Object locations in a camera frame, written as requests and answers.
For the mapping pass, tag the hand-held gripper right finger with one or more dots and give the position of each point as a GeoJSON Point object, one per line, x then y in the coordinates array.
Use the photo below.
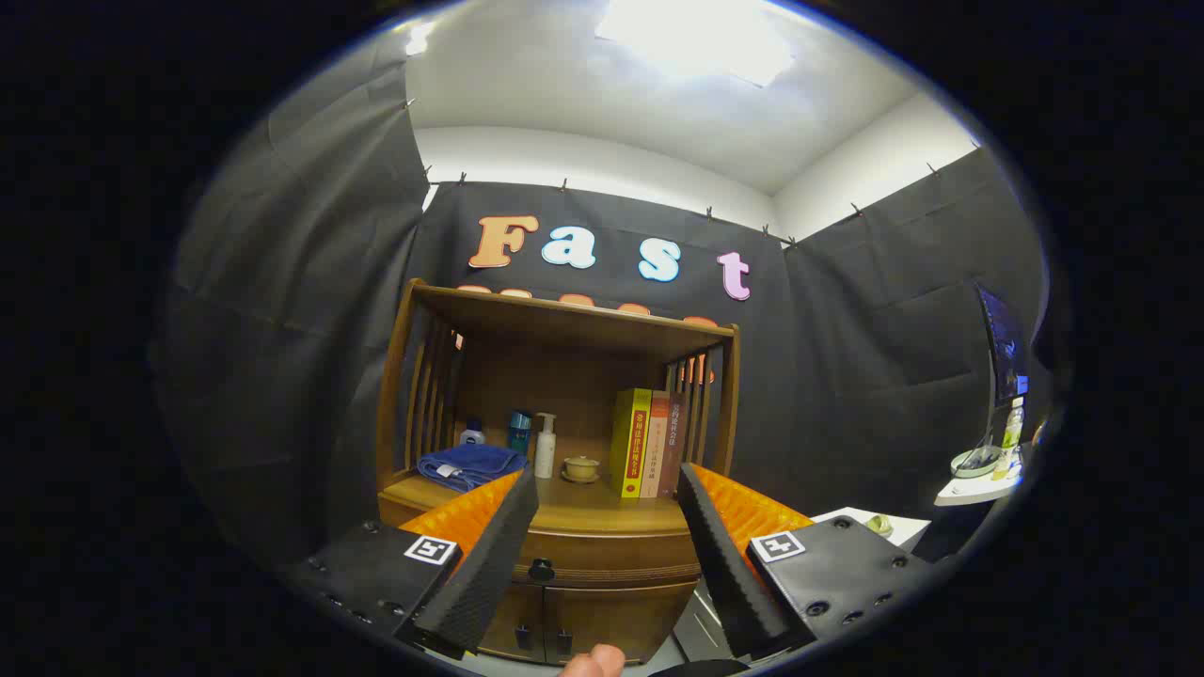
{"type": "Point", "coordinates": [729, 564]}

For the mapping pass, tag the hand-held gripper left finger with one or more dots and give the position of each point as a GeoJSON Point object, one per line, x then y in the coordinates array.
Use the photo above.
{"type": "Point", "coordinates": [489, 564]}

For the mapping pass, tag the wooden drawer with black knob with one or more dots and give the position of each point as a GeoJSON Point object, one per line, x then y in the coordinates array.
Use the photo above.
{"type": "Point", "coordinates": [611, 555]}

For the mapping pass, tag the wooden cabinet door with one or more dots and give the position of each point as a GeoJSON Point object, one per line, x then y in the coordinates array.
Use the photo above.
{"type": "Point", "coordinates": [621, 616]}
{"type": "Point", "coordinates": [522, 611]}

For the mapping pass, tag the wooden countertop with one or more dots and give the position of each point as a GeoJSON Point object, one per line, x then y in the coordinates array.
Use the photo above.
{"type": "Point", "coordinates": [583, 505]}

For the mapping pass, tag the white side cabinet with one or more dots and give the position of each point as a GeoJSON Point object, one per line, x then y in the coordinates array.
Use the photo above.
{"type": "Point", "coordinates": [910, 539]}

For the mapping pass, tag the wooden cabinet with slatted sides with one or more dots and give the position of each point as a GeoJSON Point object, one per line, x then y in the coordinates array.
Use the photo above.
{"type": "Point", "coordinates": [564, 320]}

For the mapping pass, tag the folded blue towel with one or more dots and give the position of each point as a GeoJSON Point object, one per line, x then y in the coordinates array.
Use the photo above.
{"type": "Point", "coordinates": [470, 465]}

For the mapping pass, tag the white pump bottle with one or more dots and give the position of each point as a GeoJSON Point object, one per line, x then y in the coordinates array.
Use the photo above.
{"type": "Point", "coordinates": [546, 456]}

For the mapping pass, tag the small white bottle blue cap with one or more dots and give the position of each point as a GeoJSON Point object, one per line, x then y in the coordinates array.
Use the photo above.
{"type": "Point", "coordinates": [472, 435]}

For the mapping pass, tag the beige lidded teacup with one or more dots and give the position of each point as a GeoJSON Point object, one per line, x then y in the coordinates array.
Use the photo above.
{"type": "Point", "coordinates": [580, 467]}

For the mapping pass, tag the brown book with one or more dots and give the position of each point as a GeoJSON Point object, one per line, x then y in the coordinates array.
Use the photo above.
{"type": "Point", "coordinates": [673, 442]}

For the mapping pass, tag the teal blue bottle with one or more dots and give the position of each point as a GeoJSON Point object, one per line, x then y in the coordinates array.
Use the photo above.
{"type": "Point", "coordinates": [519, 432]}

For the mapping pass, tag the orange and white book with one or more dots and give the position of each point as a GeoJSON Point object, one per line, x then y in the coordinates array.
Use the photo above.
{"type": "Point", "coordinates": [657, 442]}

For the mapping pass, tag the small green tape dispenser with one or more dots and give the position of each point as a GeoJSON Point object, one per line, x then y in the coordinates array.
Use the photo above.
{"type": "Point", "coordinates": [879, 525]}

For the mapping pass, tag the yellow book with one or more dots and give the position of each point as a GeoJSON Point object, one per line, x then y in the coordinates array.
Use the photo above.
{"type": "Point", "coordinates": [628, 442]}

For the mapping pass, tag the white desk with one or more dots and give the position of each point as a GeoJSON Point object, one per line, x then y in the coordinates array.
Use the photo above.
{"type": "Point", "coordinates": [969, 494]}

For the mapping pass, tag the grey bowl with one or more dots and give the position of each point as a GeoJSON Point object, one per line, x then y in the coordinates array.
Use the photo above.
{"type": "Point", "coordinates": [974, 463]}

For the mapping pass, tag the green drink bottle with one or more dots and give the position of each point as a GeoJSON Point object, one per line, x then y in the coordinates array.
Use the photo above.
{"type": "Point", "coordinates": [1012, 437]}

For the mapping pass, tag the computer monitor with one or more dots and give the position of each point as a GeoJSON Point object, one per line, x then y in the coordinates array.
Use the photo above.
{"type": "Point", "coordinates": [1005, 348]}

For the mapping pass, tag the ceiling light panel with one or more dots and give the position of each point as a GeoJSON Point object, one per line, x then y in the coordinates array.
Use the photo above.
{"type": "Point", "coordinates": [696, 38]}

